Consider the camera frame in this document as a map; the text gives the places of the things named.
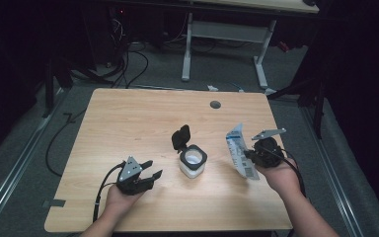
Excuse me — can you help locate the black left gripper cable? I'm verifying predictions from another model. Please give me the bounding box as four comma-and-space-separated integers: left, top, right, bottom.
92, 160, 126, 224

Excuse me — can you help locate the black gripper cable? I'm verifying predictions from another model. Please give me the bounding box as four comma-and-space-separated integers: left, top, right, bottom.
92, 160, 126, 224
260, 145, 307, 198

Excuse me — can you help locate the clear jar with black lid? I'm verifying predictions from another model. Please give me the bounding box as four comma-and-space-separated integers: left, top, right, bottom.
171, 123, 208, 180

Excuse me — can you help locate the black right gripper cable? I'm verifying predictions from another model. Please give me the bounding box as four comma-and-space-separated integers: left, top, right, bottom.
260, 145, 307, 198

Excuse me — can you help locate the black stand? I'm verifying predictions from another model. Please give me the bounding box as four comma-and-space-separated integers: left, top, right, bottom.
42, 58, 75, 119
265, 75, 328, 139

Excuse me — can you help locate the bundle of black cables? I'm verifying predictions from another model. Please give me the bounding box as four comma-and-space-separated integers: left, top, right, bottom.
72, 13, 150, 89

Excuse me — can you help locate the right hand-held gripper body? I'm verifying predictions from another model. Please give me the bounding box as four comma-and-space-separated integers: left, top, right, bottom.
251, 127, 287, 169

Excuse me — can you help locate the metal floor rail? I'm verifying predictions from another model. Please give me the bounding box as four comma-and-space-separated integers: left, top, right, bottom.
0, 88, 68, 237
300, 105, 364, 237

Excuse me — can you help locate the white frame desk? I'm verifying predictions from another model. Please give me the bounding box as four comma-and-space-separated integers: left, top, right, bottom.
181, 0, 320, 97

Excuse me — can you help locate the white and blue bag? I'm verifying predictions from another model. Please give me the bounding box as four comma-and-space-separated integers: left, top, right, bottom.
225, 122, 262, 181

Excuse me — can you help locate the person's left hand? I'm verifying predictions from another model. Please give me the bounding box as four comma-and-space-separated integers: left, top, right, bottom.
104, 186, 145, 220

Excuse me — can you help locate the person's right hand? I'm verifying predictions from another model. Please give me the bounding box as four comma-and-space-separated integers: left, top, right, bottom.
255, 161, 302, 198

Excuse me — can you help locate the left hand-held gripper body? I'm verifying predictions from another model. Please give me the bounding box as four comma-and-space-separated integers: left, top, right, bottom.
115, 155, 155, 197

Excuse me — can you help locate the grey tape strip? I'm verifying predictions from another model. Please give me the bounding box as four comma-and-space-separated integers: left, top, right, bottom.
42, 198, 66, 209

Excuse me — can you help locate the black floor cable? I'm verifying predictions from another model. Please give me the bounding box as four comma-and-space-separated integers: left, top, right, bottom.
44, 108, 88, 178

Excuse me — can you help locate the red object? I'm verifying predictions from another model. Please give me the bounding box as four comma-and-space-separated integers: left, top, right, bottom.
277, 40, 291, 53

